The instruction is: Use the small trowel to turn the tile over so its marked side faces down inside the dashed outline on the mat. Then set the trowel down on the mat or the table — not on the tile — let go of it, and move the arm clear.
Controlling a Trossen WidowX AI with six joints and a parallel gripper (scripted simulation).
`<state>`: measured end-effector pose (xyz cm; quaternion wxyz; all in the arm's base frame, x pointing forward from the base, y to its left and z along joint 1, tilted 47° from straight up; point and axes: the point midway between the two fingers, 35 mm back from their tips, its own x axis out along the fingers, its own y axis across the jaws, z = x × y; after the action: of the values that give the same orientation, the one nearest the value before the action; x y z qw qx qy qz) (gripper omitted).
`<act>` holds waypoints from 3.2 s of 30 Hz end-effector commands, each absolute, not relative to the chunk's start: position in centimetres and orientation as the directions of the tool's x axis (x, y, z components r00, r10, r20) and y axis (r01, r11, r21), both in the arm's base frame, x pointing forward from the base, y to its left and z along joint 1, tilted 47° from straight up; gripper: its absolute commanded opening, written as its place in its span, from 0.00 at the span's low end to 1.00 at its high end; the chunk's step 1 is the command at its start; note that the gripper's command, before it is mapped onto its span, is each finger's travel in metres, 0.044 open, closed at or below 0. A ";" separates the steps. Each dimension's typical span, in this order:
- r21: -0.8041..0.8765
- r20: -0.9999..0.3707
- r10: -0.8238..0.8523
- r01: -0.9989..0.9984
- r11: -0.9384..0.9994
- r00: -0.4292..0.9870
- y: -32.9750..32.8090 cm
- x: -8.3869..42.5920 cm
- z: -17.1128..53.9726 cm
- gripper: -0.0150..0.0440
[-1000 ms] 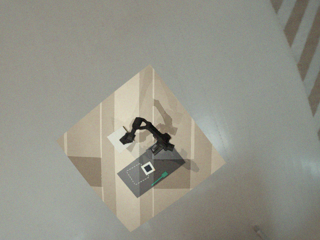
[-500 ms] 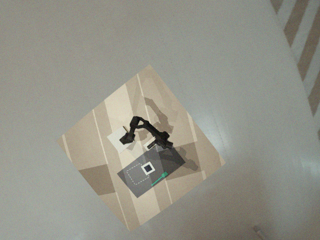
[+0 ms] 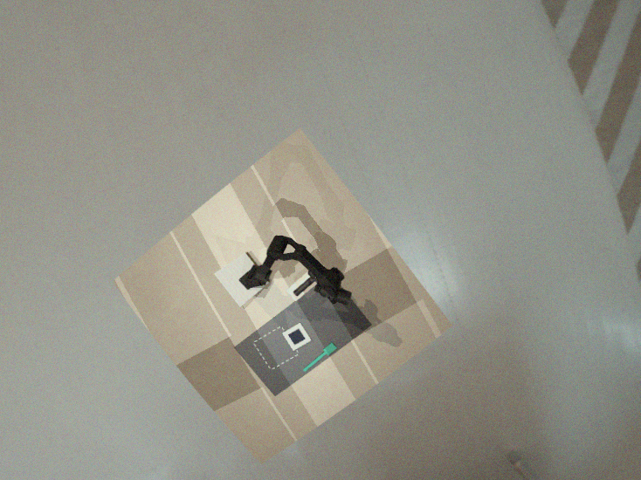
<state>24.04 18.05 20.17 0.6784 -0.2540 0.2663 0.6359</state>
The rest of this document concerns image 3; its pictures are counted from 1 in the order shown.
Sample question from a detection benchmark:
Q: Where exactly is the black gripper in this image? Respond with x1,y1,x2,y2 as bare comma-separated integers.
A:
307,271,337,304

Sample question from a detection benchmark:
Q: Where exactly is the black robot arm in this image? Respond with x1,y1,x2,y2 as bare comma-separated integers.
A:
239,235,352,305

